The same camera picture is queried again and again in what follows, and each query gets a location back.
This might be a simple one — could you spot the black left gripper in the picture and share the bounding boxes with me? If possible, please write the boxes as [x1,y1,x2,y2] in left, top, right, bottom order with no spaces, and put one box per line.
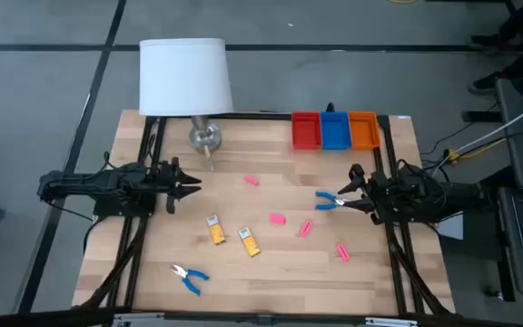
[152,156,203,215]

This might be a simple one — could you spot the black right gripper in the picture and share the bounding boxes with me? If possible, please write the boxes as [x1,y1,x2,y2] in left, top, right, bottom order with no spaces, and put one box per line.
[336,163,399,226]

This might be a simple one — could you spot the blue handled pliers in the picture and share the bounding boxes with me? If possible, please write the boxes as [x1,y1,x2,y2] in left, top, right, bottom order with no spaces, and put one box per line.
[314,190,349,212]
[169,263,211,297]

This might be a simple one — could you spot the yellow crayon box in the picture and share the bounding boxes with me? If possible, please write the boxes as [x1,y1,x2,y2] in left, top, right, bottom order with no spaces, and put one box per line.
[237,225,262,258]
[205,213,227,246]

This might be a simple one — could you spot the orange plastic bin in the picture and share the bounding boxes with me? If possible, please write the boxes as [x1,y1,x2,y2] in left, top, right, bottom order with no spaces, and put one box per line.
[348,111,382,151]

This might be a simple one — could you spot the blue plastic bin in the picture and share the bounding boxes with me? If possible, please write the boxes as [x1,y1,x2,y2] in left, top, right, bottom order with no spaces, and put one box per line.
[319,111,352,152]

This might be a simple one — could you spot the red plastic bin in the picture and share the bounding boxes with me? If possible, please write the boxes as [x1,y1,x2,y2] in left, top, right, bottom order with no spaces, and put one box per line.
[291,111,322,151]

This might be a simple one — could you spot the white paper sheet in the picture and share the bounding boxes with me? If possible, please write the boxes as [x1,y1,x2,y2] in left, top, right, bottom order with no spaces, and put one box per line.
[436,213,465,241]

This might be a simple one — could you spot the table lamp white shade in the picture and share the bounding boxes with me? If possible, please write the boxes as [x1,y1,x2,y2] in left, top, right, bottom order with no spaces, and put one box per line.
[138,37,235,154]

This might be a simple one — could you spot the black laptop stand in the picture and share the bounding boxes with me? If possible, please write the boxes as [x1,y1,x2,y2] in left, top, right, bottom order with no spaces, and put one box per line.
[438,111,517,303]

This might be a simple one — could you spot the person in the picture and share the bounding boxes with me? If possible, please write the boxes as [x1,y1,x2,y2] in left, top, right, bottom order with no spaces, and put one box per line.
[468,0,523,96]

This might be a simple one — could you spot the black aluminium table frame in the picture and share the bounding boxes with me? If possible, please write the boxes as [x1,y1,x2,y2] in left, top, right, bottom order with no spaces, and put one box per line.
[0,108,523,327]

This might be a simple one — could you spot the yellow cable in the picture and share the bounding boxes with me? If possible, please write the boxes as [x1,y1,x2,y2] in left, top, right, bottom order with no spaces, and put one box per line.
[445,137,508,164]

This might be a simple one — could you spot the black floor cable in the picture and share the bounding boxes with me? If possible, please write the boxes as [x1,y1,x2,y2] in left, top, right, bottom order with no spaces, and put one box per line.
[419,102,501,158]

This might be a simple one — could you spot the silver metal bracket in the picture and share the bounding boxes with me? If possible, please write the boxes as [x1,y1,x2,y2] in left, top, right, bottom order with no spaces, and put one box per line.
[364,316,419,327]
[112,312,165,327]

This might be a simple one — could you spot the white cable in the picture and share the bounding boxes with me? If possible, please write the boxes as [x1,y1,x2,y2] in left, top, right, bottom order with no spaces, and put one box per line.
[429,95,523,176]

